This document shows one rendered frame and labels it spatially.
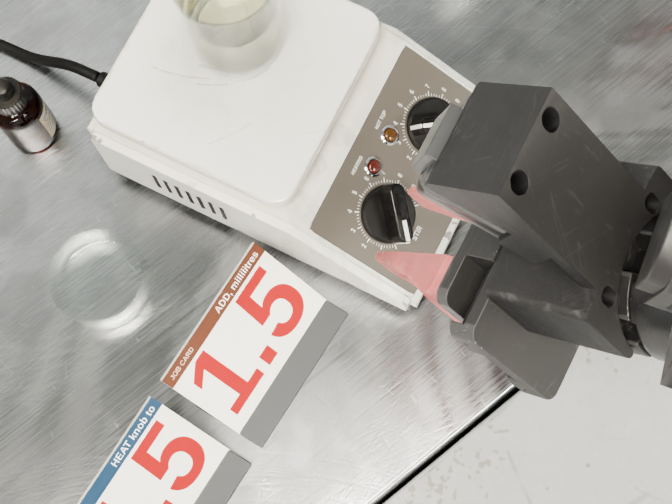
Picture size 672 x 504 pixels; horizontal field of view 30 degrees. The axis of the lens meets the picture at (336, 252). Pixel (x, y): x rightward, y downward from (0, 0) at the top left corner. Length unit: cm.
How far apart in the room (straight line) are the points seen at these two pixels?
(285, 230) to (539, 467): 19
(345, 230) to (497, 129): 25
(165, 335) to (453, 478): 18
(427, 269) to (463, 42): 27
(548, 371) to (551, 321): 5
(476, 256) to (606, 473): 23
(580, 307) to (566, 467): 25
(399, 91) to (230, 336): 16
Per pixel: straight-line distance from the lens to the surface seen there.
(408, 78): 69
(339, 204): 67
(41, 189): 76
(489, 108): 44
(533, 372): 53
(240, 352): 69
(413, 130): 68
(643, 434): 72
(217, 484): 70
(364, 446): 70
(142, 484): 69
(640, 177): 48
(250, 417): 71
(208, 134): 66
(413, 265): 54
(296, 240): 67
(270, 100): 66
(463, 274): 52
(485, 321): 50
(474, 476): 70
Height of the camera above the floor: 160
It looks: 75 degrees down
